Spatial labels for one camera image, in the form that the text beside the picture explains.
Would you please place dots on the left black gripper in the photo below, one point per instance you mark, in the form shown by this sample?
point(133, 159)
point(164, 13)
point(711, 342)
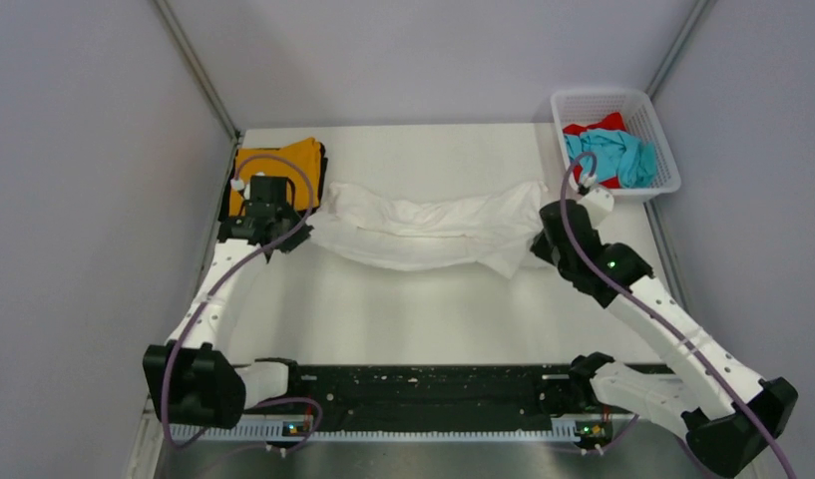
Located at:
point(296, 239)

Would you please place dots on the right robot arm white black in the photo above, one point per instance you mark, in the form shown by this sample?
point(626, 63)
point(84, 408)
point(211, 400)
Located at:
point(726, 413)

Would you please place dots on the right corner metal post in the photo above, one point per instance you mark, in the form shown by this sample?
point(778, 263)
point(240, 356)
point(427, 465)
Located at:
point(698, 13)

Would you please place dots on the left corner metal post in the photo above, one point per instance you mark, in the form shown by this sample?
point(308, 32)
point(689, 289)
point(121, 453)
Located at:
point(180, 40)

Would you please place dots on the cyan t shirt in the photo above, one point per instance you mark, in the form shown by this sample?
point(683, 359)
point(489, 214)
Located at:
point(623, 161)

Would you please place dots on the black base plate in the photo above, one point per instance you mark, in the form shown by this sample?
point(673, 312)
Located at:
point(437, 398)

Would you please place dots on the white plastic basket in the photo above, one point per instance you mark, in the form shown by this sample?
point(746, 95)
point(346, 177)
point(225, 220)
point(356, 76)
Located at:
point(589, 106)

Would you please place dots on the folded orange t shirt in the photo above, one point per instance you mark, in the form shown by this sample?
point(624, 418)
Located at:
point(301, 165)

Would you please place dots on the red t shirt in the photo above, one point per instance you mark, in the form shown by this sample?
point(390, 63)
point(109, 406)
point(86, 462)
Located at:
point(608, 157)

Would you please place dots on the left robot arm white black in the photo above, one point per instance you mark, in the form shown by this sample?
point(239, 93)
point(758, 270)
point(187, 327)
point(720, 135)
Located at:
point(190, 378)

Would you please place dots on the white t shirt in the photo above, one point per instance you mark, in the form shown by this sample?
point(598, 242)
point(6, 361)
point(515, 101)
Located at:
point(494, 230)

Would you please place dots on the white slotted cable duct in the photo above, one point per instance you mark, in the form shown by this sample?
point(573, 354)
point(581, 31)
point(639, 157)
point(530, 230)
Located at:
point(288, 431)

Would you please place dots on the corner metal post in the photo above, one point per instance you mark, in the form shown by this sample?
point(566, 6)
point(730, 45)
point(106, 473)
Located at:
point(180, 40)
point(698, 13)

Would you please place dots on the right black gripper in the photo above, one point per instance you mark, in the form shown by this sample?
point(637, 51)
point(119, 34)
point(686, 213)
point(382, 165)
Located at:
point(540, 246)

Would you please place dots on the folded black t shirt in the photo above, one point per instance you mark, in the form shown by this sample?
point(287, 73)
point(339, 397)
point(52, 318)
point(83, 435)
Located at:
point(223, 208)

